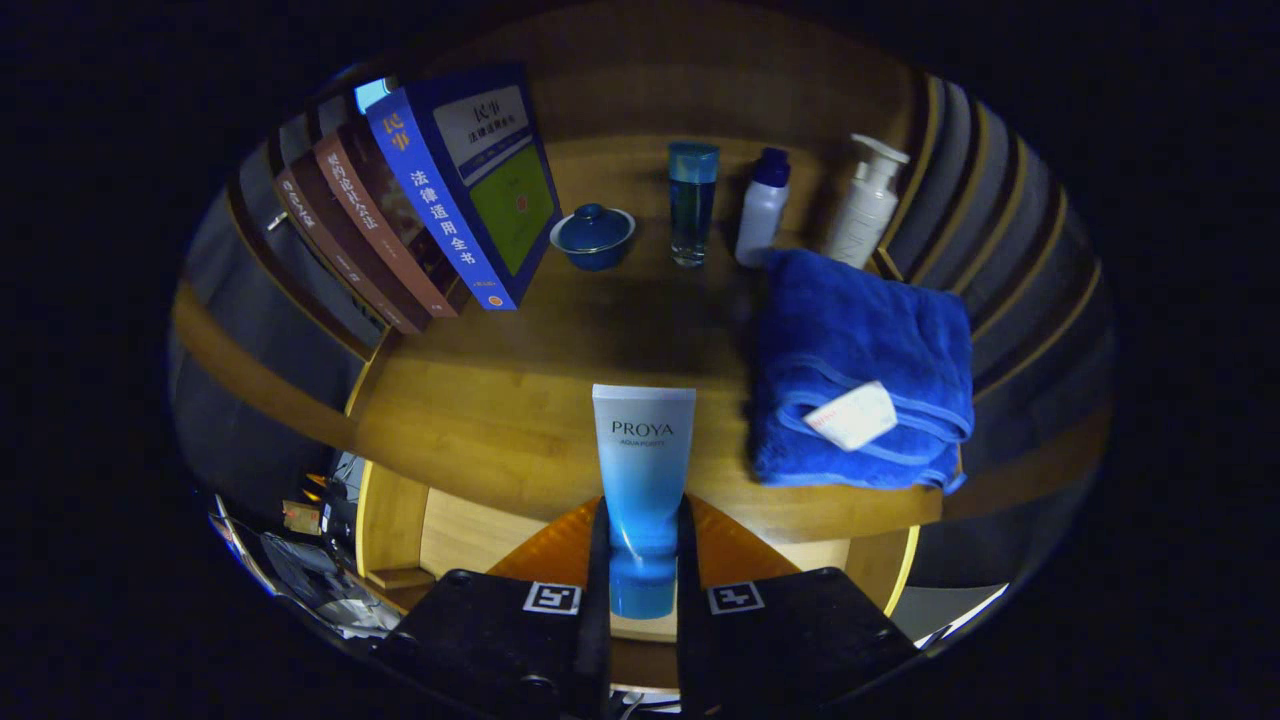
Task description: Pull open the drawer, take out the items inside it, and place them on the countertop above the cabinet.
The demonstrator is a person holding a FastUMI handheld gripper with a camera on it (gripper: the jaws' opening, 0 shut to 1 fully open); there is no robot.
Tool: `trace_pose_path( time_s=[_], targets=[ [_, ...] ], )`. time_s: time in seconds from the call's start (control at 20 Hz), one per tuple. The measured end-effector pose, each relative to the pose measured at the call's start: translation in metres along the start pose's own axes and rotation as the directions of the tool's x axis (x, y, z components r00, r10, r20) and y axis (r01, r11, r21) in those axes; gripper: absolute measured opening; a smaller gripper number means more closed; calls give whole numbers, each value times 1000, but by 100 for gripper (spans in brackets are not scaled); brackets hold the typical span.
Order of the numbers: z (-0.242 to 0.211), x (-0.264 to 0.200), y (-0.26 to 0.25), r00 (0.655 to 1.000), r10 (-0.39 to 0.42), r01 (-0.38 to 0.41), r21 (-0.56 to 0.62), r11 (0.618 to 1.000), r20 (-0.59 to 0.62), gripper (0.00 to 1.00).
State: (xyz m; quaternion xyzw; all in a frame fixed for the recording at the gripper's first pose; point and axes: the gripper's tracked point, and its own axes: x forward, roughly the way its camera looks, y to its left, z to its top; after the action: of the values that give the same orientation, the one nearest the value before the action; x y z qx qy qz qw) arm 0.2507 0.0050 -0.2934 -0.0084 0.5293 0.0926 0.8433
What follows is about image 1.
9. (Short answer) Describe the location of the blue lidded tea cup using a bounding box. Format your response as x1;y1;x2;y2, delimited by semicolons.
549;203;637;272

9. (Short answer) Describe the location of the blue cosmetic tube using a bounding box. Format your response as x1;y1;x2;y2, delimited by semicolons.
592;384;697;621

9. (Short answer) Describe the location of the white bottle blue cap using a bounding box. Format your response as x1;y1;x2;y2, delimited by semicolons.
735;148;792;269

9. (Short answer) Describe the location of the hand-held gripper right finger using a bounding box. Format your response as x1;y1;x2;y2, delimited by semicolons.
675;495;919;719

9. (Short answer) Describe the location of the blue book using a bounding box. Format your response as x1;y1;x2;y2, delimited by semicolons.
365;62;564;311

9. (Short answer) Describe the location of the blue folded towel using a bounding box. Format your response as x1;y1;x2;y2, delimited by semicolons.
748;248;976;496

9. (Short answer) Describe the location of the teal glass bottle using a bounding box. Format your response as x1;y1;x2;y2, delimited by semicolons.
668;141;720;268

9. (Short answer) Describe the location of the wooden cabinet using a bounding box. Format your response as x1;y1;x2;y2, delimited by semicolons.
170;5;1116;691

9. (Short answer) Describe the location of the white pump bottle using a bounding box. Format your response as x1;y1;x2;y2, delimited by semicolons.
825;134;911;271

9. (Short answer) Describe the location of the dark brown book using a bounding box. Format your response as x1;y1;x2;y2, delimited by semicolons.
272;165;421;336

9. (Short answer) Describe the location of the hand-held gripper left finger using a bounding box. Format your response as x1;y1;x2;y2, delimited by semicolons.
372;497;613;720

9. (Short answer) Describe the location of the wooden countertop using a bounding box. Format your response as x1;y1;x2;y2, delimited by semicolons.
345;135;946;546

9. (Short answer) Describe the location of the reddish brown book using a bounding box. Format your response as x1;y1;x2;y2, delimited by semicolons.
312;120;471;319

